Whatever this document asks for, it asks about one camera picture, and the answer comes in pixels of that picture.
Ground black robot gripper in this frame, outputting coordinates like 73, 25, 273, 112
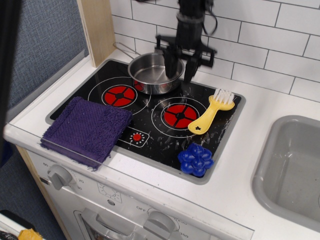
156, 12, 217, 84

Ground stainless steel pot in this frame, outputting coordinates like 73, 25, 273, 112
113, 41, 185, 95

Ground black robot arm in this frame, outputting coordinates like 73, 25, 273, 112
155, 0, 217, 83

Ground yellow dish brush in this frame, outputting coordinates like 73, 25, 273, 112
188, 88, 235, 135

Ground black toy stovetop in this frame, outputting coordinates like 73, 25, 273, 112
46, 59, 246, 185

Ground blue toy grapes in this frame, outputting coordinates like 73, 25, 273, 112
177, 143, 214, 178

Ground purple folded cloth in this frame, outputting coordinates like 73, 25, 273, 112
40, 97, 133, 169

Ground grey sink basin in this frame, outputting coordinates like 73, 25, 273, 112
252, 115, 320, 232

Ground grey right oven knob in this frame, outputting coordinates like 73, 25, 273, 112
143, 211, 176, 240

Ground grey oven knob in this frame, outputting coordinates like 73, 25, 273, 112
47, 164, 73, 190
143, 211, 176, 240

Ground grey left oven knob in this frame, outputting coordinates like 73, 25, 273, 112
47, 164, 73, 190

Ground yellow object bottom left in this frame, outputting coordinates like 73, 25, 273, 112
17, 228, 43, 240

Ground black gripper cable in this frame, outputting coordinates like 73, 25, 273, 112
201, 2, 219, 36

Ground wooden side post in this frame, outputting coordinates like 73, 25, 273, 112
76, 0, 116, 68

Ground grey oven door handle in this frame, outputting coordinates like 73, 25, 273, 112
81, 208, 147, 240

